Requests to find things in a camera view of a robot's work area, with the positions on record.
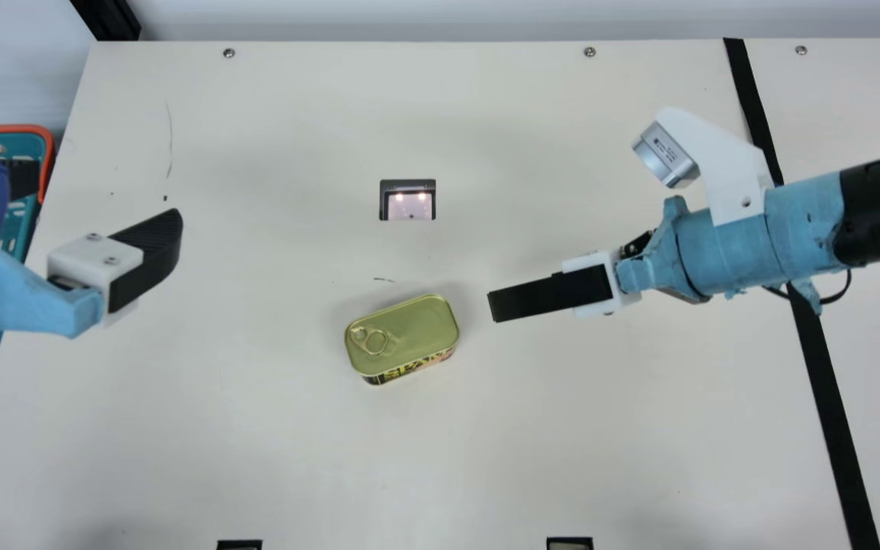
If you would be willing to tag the black post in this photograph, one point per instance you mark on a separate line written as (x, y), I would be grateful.
(108, 17)

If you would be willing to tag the black strip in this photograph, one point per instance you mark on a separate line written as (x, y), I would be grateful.
(826, 397)

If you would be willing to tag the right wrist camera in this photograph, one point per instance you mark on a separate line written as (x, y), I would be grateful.
(715, 153)

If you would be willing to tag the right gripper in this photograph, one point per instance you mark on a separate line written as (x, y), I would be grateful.
(730, 252)

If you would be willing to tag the gold rectangular tin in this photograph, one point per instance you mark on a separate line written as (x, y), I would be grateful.
(402, 336)

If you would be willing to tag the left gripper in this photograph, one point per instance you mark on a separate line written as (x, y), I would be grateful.
(20, 299)

